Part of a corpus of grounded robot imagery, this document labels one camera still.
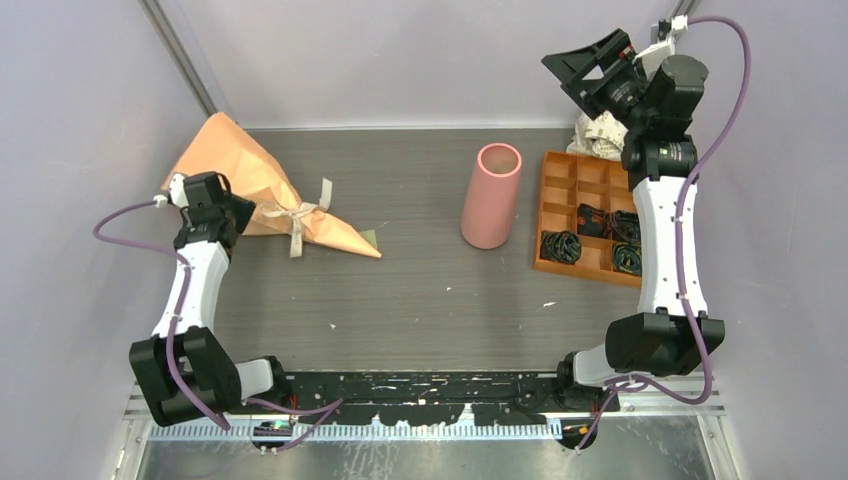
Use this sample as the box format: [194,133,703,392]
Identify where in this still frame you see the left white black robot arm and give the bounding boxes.
[129,171,292,428]

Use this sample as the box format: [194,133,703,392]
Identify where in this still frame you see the pink cylindrical vase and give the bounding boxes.
[461,143,522,250]

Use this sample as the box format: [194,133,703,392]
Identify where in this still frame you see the teal patterned hair tie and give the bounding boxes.
[612,242,644,277]

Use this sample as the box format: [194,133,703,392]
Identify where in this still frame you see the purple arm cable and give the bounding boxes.
[574,15,754,455]
[92,198,346,455]

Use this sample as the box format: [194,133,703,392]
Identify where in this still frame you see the crumpled white patterned cloth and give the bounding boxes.
[566,111,628,162]

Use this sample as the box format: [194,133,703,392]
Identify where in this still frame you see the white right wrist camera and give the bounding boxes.
[635,15,688,80]

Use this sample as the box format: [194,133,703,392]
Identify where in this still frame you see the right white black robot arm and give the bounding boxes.
[542,29,725,411]

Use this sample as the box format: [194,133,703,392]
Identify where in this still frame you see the peach paper bouquet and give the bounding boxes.
[162,112,382,258]

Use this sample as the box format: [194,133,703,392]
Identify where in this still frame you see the aluminium front rail frame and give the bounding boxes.
[126,371,724,450]

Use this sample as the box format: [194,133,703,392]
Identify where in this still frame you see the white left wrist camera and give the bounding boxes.
[153,173,188,208]

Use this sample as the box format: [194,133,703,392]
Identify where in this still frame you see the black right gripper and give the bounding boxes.
[541,29,654,131]

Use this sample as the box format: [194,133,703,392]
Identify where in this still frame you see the orange compartment tray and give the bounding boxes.
[533,151,641,288]

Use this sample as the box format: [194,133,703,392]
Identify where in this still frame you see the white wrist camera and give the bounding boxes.
[153,173,188,208]
[635,15,688,80]

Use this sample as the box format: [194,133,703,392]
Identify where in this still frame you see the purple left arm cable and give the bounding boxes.
[92,198,346,455]

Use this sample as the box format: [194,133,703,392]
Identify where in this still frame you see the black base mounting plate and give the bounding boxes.
[256,371,608,427]

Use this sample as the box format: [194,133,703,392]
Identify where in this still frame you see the dark patterned hair tie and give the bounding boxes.
[576,202,641,245]

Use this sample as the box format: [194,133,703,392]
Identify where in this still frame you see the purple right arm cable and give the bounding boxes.
[574,15,754,455]

